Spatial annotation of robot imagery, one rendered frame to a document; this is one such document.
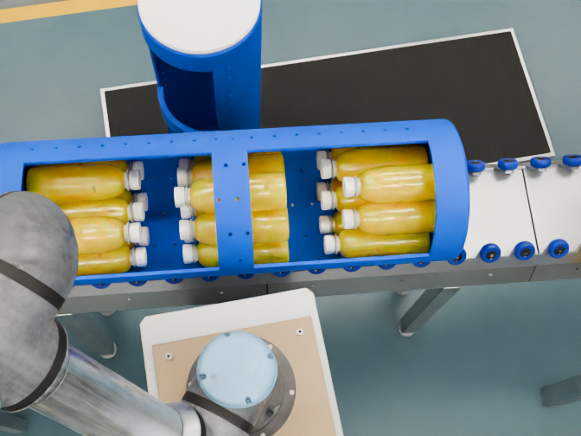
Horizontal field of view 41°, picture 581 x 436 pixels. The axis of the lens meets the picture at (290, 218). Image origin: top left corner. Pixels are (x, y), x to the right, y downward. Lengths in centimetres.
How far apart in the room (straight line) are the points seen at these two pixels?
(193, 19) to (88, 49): 127
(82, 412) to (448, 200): 78
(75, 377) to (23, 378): 8
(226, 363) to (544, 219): 91
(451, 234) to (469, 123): 132
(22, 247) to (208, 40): 99
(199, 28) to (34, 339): 105
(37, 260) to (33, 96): 214
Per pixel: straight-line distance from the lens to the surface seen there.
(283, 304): 141
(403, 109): 273
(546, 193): 184
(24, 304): 86
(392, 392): 258
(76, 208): 156
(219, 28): 178
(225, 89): 191
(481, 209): 178
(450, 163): 145
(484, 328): 269
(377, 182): 146
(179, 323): 141
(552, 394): 261
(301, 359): 138
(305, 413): 137
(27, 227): 88
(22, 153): 150
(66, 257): 89
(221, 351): 116
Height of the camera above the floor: 252
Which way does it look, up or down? 70 degrees down
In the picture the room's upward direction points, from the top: 8 degrees clockwise
